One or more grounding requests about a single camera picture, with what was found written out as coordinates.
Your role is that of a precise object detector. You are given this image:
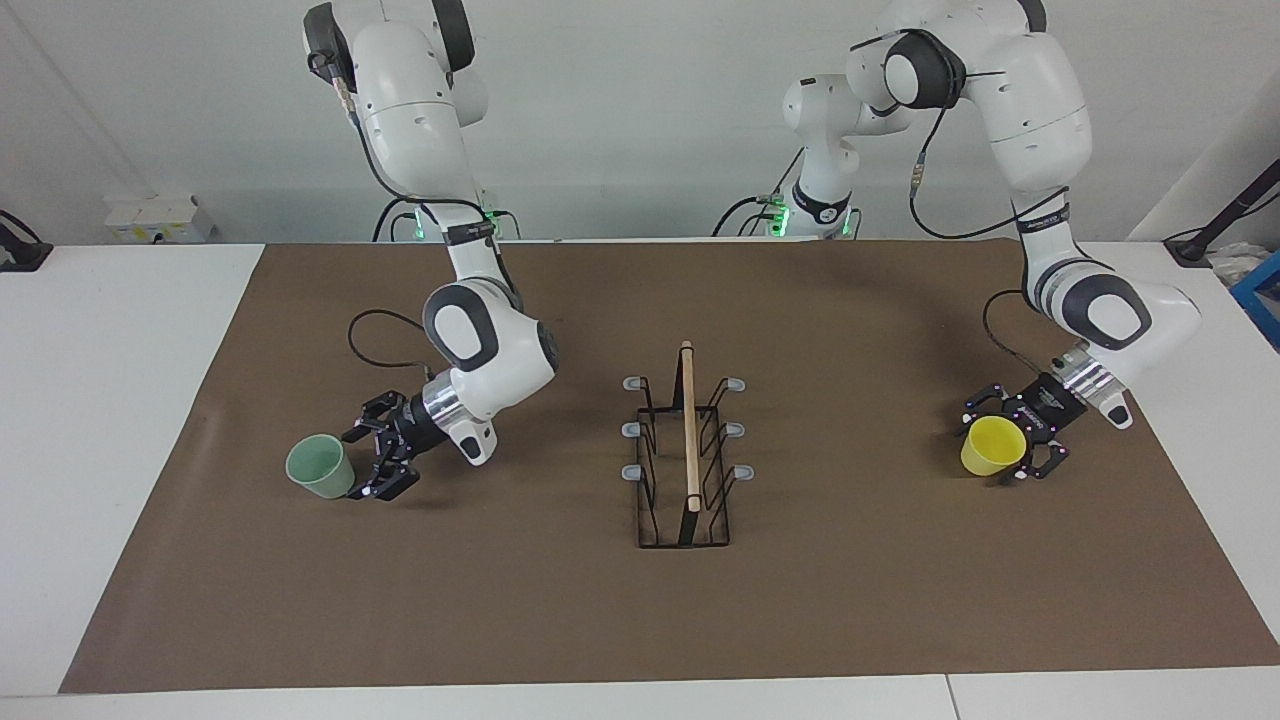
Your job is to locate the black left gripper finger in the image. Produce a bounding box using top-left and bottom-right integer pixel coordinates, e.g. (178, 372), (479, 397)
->
(1005, 440), (1069, 485)
(962, 385), (1021, 436)

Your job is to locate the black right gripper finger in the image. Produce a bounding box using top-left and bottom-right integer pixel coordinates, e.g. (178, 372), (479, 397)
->
(348, 455), (421, 501)
(342, 393), (406, 443)

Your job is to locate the yellow plastic cup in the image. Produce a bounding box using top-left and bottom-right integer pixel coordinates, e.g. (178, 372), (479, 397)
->
(961, 417), (1028, 476)

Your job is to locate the pale green plastic cup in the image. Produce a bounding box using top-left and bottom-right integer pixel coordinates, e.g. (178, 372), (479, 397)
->
(286, 434), (357, 499)

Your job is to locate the clear plastic bag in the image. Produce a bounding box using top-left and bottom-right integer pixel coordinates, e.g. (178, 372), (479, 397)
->
(1208, 243), (1267, 287)

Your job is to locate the brown table mat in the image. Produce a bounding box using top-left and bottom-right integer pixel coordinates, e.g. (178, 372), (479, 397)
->
(58, 240), (1280, 694)

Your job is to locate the blue box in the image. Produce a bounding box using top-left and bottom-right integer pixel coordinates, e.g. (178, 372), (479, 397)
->
(1231, 250), (1280, 351)

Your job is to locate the black pole stand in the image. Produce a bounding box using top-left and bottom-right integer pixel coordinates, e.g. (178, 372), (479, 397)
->
(1164, 158), (1280, 267)

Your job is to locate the black desk clamp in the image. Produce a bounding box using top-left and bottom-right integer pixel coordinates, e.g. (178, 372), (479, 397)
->
(0, 209), (53, 273)

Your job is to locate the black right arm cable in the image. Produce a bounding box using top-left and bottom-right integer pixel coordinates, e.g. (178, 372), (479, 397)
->
(305, 45), (496, 381)

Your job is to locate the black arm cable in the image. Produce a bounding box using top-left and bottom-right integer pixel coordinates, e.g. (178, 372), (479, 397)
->
(305, 45), (496, 381)
(848, 30), (1073, 379)

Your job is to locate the black base cable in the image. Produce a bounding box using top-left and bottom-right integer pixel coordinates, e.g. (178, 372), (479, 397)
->
(374, 196), (423, 243)
(711, 150), (807, 239)

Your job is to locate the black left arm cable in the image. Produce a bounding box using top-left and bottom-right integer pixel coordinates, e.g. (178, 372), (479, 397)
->
(848, 30), (1073, 379)

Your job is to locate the black wire cup rack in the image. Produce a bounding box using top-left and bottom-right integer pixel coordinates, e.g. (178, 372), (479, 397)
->
(622, 340), (755, 549)

